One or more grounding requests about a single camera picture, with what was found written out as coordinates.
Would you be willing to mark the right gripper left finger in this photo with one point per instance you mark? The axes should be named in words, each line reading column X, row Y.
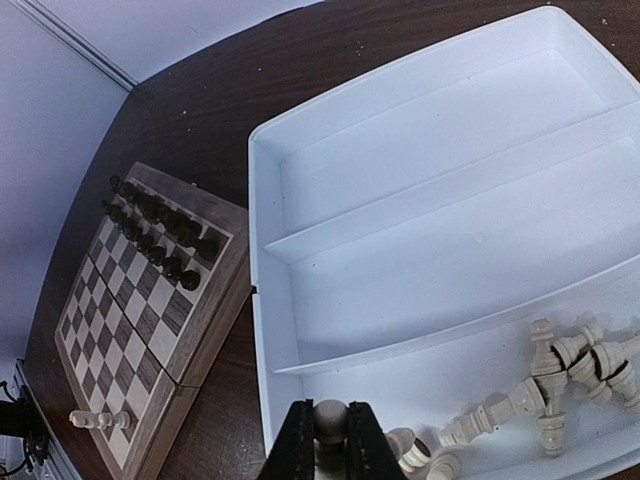
column 292, row 456

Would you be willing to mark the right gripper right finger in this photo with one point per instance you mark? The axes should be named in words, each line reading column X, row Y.
column 369, row 456

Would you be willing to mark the white pawn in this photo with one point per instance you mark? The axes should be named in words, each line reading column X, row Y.
column 330, row 431

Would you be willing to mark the white chess piece short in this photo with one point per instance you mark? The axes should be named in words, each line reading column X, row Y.
column 121, row 420

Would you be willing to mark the white chess piece tall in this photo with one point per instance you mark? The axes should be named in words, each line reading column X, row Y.
column 84, row 419

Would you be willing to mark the wooden chess board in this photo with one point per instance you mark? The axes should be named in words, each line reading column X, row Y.
column 130, row 339

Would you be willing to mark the pile of white chess pieces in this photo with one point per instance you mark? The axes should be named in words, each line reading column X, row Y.
column 604, row 368

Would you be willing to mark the dark pawn eight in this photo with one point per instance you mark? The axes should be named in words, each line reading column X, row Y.
column 190, row 280

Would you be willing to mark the white plastic tray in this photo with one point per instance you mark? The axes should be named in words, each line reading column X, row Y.
column 408, row 226

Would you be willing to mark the dark rook right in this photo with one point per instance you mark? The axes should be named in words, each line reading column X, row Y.
column 207, row 249

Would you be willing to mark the dark rook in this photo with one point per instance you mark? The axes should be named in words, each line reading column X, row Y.
column 115, row 183
column 207, row 249

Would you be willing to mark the dark pawn seven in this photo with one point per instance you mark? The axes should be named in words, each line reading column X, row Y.
column 172, row 267

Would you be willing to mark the dark pawn six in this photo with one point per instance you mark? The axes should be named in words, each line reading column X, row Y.
column 156, row 255

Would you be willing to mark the dark knight right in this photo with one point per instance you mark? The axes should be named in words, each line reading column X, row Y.
column 189, row 234

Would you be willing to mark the dark knight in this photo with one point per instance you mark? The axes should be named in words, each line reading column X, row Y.
column 128, row 190
column 189, row 234

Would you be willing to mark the dark pawn five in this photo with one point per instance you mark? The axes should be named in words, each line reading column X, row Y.
column 144, row 243

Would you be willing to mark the dark bishop right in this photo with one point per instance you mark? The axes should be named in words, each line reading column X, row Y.
column 175, row 225

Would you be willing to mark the dark bishop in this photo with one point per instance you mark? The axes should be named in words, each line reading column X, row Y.
column 175, row 225
column 140, row 200

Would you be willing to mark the dark king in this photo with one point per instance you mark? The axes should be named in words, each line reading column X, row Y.
column 164, row 214

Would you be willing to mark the dark pawn four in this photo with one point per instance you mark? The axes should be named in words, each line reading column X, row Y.
column 132, row 231

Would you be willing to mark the dark queen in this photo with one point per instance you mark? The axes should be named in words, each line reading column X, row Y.
column 152, row 209

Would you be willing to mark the dark pawn three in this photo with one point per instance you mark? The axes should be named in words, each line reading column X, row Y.
column 122, row 221

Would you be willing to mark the dark bishop left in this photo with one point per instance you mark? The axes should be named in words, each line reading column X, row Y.
column 140, row 200

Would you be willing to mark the dark pawn two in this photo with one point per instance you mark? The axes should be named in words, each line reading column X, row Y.
column 114, row 211

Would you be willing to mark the dark knight left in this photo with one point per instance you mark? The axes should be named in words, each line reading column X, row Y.
column 128, row 190

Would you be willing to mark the dark rook far left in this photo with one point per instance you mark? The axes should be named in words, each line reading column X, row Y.
column 115, row 183

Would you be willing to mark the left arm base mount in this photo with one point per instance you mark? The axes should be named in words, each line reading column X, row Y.
column 21, row 419

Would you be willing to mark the left aluminium frame post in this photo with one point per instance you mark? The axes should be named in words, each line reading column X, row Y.
column 69, row 37

